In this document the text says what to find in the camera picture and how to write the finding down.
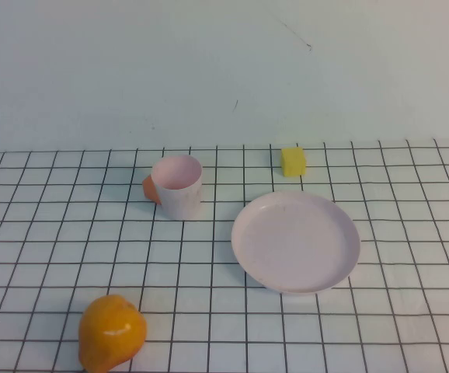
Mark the pale pink plastic cup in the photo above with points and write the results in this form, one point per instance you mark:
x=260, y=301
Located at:
x=182, y=198

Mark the pale pink round plate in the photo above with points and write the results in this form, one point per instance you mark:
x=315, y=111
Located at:
x=294, y=245

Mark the yellow foam cube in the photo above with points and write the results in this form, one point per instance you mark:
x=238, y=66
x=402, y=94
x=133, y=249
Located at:
x=293, y=161

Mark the orange foam cube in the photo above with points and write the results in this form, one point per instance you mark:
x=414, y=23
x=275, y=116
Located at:
x=148, y=189

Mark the white black-grid tablecloth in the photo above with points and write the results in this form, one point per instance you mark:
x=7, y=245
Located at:
x=53, y=252

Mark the orange yellow toy pear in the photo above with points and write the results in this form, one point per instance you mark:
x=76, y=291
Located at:
x=110, y=334

